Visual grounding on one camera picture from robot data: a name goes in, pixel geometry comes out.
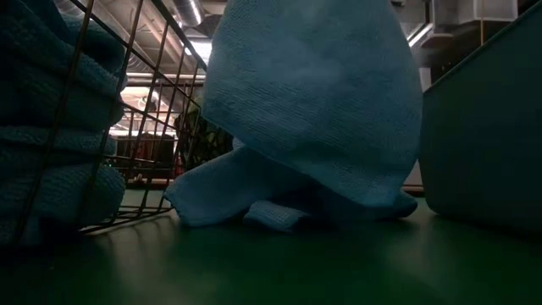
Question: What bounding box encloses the gold rectangular wire basket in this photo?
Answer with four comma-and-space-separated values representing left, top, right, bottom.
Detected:
0, 0, 225, 247

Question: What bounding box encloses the teal plastic bin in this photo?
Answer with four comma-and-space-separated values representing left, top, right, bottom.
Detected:
418, 2, 542, 238

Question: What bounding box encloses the black round wire basket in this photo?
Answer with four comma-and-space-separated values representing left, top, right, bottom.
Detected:
172, 105, 235, 173

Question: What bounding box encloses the blue microfiber towel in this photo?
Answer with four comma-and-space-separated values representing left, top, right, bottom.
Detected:
0, 125, 127, 249
163, 0, 424, 234
0, 0, 128, 133

